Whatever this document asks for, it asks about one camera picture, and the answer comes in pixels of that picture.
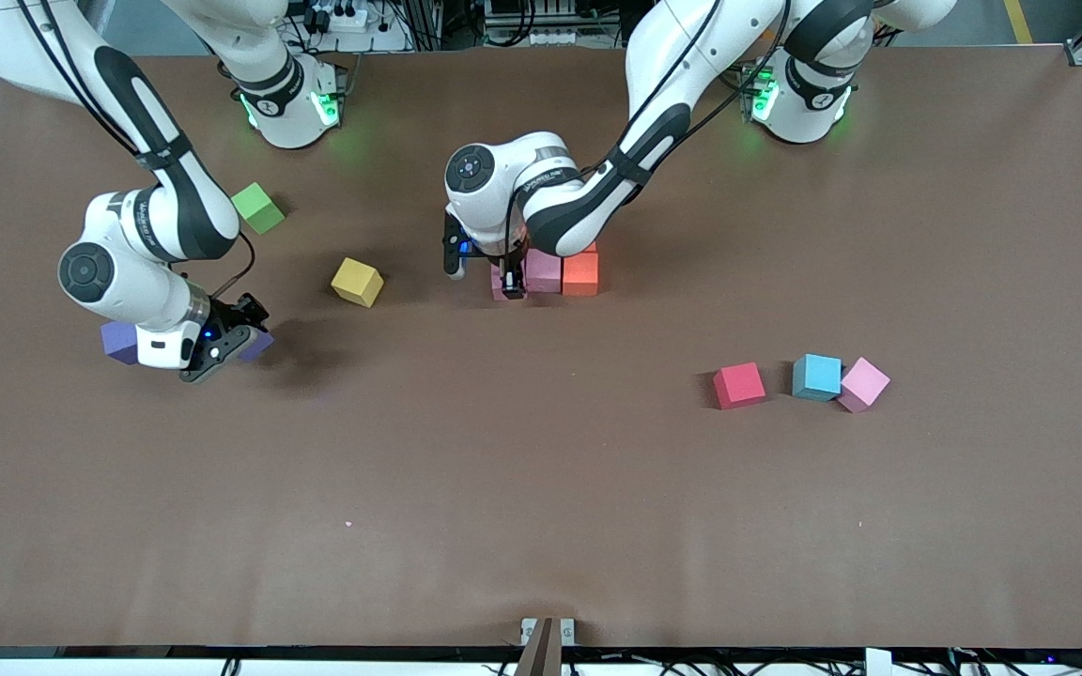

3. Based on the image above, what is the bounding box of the pink cube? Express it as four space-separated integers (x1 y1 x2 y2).
837 357 891 414
490 263 529 302
526 248 564 295

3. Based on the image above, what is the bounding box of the yellow cube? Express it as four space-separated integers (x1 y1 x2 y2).
331 257 385 309

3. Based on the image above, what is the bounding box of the red cube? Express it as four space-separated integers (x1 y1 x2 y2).
713 362 768 411

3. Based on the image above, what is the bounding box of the light blue cube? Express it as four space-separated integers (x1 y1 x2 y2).
792 353 843 403

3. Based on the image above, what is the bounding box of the green cube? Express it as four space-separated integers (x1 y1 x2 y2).
230 182 286 236

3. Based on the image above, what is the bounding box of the white power strip with plugs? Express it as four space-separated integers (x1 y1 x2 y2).
304 3 382 31

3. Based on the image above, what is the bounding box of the brown table mat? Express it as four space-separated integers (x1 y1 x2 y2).
0 45 1082 651

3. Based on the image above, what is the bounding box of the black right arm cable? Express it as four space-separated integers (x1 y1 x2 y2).
15 0 256 301

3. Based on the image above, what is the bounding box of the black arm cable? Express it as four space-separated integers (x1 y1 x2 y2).
503 0 794 266
15 0 256 301

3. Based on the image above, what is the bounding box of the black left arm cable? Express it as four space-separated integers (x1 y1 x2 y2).
503 0 794 266

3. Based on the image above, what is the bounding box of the metal bracket with brown post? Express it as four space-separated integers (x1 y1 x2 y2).
519 617 577 676

